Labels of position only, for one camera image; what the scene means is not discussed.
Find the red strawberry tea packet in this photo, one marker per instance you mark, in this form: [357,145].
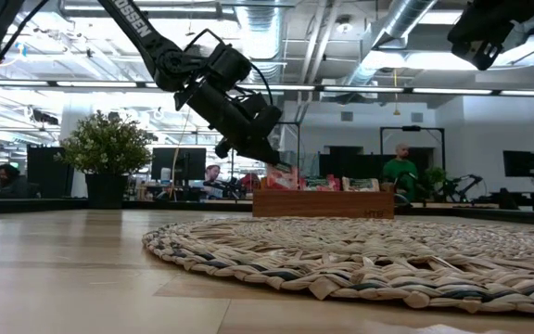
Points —
[334,182]
[315,184]

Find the beige tea packet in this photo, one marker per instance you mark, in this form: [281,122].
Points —
[361,184]

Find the black background robot arm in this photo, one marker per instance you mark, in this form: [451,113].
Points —
[461,183]

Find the person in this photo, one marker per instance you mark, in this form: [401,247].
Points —
[400,169]
[9,178]
[212,176]

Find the red chair backrest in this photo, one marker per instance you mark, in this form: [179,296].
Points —
[250,181]

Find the black computer monitor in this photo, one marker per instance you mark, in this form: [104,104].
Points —
[188,163]
[519,163]

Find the wooden compartment caddy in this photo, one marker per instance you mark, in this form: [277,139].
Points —
[322,204]

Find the black partition screen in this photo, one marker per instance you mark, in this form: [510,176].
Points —
[355,164]

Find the bushy plant in black pot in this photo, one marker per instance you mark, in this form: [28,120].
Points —
[105,148]

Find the round white lamp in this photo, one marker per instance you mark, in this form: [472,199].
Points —
[344,25]

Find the round woven placemat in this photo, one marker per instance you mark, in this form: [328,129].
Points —
[341,264]

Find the small green potted plant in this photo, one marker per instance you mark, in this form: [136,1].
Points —
[434,176]

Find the black partition panel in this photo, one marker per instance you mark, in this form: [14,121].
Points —
[47,171]

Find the black desk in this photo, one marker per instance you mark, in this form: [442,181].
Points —
[526,197]

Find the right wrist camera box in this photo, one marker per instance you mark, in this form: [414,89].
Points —
[482,55]

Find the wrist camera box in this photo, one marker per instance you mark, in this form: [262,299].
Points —
[227,65]
[482,55]

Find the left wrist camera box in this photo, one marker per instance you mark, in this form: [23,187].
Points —
[227,65]

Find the silver spiral air duct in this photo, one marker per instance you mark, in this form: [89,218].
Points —
[406,16]

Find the silver ribbed air duct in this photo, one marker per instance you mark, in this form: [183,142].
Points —
[262,32]

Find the grey wall vent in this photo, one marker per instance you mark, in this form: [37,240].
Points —
[416,117]
[347,116]

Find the long strip light rail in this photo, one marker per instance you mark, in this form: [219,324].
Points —
[364,89]

